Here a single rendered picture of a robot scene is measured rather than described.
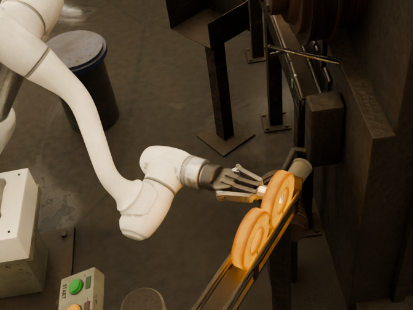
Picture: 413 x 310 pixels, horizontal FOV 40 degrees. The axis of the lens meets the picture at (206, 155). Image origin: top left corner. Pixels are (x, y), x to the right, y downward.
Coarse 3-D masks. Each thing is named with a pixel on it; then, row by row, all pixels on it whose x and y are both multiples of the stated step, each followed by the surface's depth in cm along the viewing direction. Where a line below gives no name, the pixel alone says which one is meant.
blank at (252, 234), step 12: (252, 216) 135; (264, 216) 138; (240, 228) 134; (252, 228) 133; (264, 228) 141; (240, 240) 133; (252, 240) 136; (264, 240) 145; (240, 252) 133; (252, 252) 140; (240, 264) 135
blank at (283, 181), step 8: (280, 176) 145; (288, 176) 146; (272, 184) 144; (280, 184) 143; (288, 184) 149; (272, 192) 143; (280, 192) 144; (288, 192) 151; (264, 200) 143; (272, 200) 142; (288, 200) 153; (264, 208) 143; (272, 208) 143; (280, 208) 151; (272, 216) 144; (280, 216) 151; (272, 224) 147
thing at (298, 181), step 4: (296, 176) 153; (296, 180) 153; (300, 180) 152; (296, 184) 154; (300, 184) 153; (296, 188) 155; (300, 188) 154; (296, 192) 156; (300, 200) 157; (300, 204) 158
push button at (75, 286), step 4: (76, 280) 150; (80, 280) 150; (72, 284) 150; (76, 284) 149; (80, 284) 149; (68, 288) 150; (72, 288) 149; (76, 288) 148; (80, 288) 148; (72, 292) 148; (76, 292) 148
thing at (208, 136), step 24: (168, 0) 224; (192, 0) 232; (216, 0) 232; (240, 0) 219; (192, 24) 232; (216, 24) 211; (240, 24) 220; (216, 48) 230; (216, 72) 237; (216, 96) 248; (216, 120) 261; (216, 144) 265; (240, 144) 264
